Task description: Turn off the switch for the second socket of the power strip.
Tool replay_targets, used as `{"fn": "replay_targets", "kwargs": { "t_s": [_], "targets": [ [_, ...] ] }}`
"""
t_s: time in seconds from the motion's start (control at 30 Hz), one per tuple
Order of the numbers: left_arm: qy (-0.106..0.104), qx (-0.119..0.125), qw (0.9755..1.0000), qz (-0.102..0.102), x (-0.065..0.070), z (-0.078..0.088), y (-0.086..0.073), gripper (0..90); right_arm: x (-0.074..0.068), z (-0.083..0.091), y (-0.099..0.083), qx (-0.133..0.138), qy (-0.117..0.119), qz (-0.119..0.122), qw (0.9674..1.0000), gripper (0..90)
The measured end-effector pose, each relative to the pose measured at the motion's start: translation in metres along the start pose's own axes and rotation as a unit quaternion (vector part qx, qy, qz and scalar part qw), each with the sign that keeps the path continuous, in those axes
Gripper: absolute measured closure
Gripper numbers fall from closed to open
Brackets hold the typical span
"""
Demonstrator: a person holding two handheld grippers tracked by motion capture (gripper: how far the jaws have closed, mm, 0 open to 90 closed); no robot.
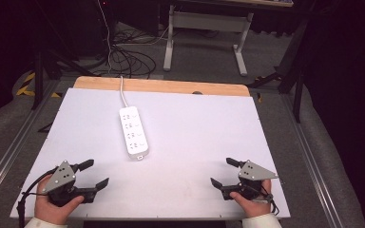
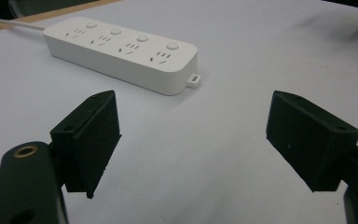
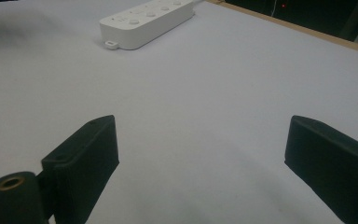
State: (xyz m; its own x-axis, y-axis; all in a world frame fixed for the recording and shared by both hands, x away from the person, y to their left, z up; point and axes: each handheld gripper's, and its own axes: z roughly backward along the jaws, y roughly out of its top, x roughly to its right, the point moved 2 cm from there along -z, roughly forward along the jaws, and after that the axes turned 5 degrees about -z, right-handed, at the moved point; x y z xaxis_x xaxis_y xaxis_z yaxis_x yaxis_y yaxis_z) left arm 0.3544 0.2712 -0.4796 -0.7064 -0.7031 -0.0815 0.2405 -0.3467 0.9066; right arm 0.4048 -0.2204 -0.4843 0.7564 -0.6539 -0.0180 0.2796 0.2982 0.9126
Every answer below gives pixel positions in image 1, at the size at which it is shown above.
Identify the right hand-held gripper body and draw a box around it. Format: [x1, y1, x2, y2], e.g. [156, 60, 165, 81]
[221, 160, 279, 202]

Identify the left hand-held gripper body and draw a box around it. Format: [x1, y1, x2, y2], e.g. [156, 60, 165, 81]
[41, 160, 97, 207]

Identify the person's right hand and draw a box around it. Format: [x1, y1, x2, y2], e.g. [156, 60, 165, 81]
[229, 179, 273, 219]

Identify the person's left hand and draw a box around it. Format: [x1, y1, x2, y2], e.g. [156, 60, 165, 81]
[33, 175, 86, 226]

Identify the white table cover board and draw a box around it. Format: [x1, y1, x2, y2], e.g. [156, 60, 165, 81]
[10, 87, 291, 220]

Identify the white power strip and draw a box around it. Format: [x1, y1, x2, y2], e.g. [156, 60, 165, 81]
[119, 105, 150, 162]

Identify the yellow black floor tape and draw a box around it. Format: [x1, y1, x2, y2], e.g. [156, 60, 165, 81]
[15, 71, 62, 99]

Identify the black metal stand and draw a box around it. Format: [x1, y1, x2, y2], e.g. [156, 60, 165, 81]
[29, 0, 103, 110]
[246, 17, 310, 124]

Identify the dark computer tower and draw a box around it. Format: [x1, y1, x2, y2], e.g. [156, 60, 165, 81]
[72, 0, 119, 59]

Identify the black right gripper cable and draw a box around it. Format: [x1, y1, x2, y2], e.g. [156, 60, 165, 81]
[259, 180, 280, 217]

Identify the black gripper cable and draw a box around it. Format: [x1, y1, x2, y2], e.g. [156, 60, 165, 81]
[16, 166, 60, 228]
[259, 180, 280, 217]

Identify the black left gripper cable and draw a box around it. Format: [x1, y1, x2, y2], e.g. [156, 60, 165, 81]
[16, 166, 60, 228]

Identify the aluminium floor rail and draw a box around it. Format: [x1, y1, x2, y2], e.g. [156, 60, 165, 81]
[279, 94, 345, 228]
[0, 80, 60, 205]

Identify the white power strip cable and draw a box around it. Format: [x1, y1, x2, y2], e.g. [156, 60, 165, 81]
[119, 75, 129, 108]

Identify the tangle of black floor cables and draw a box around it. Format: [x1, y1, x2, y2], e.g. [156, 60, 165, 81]
[108, 29, 158, 80]

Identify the white metal desk frame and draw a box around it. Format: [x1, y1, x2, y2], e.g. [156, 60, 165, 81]
[163, 4, 255, 78]

